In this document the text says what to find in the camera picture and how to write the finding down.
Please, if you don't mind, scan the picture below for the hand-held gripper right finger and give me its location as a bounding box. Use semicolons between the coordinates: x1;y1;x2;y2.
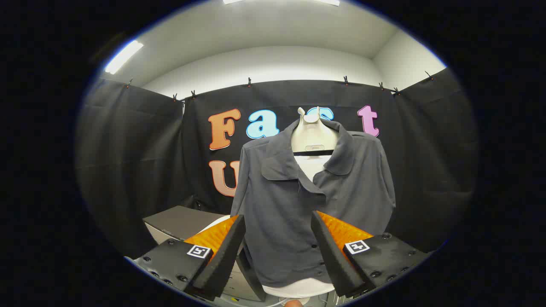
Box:
311;210;430;298

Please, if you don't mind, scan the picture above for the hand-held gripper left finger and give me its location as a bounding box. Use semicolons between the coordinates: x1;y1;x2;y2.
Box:
133;214;247;301

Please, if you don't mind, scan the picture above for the grey collared shirt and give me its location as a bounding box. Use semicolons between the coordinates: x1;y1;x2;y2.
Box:
230;119;396;288

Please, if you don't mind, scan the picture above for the grey drawer cabinet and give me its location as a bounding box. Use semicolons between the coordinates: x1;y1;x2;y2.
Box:
143;206;267;302

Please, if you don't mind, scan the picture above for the black backdrop cloth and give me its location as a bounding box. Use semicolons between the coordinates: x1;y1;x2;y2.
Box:
75;68;478;261

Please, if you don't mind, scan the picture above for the long ceiling light tube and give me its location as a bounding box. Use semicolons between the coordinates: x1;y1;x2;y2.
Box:
105;40;144;75

